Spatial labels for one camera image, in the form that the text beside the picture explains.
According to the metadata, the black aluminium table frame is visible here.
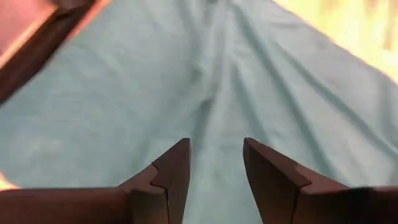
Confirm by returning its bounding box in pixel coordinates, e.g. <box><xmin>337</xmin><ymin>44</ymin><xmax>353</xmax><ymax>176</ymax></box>
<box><xmin>0</xmin><ymin>0</ymin><xmax>97</xmax><ymax>105</ymax></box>

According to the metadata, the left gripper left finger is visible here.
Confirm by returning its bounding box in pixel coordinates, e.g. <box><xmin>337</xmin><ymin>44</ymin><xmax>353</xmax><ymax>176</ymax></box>
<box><xmin>0</xmin><ymin>138</ymin><xmax>191</xmax><ymax>224</ymax></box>

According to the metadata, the teal microfibre towel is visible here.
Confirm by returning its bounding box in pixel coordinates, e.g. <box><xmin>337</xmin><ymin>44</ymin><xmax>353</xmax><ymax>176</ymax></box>
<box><xmin>0</xmin><ymin>0</ymin><xmax>398</xmax><ymax>224</ymax></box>

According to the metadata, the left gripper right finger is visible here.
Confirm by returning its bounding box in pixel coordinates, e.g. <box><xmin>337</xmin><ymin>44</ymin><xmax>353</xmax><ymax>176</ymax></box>
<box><xmin>243</xmin><ymin>138</ymin><xmax>398</xmax><ymax>224</ymax></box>

